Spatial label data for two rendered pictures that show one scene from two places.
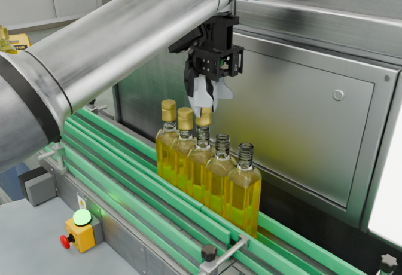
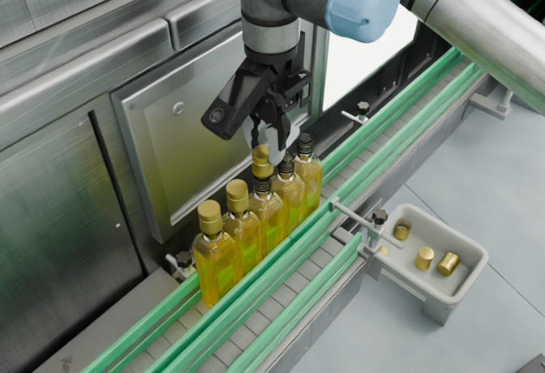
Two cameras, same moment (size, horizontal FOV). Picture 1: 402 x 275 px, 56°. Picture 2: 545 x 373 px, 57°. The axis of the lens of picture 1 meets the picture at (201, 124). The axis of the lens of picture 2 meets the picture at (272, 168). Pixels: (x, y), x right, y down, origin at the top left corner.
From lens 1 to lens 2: 0.96 m
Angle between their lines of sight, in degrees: 72
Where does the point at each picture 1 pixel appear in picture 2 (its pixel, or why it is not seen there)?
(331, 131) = not seen: hidden behind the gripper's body
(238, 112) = (207, 145)
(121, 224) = (276, 358)
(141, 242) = (306, 327)
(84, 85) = not seen: outside the picture
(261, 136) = (236, 140)
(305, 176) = not seen: hidden behind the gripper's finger
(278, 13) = (231, 1)
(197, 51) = (288, 92)
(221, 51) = (300, 69)
